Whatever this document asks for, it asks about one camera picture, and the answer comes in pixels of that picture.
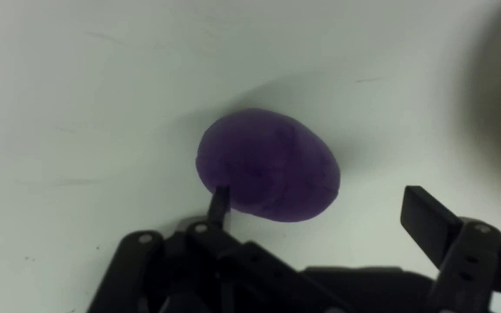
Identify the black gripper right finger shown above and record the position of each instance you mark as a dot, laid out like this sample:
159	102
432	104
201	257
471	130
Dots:
471	261

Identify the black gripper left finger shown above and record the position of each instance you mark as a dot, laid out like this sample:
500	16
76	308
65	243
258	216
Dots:
204	261

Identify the purple plush toy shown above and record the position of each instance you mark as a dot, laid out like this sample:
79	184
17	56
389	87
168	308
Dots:
269	162

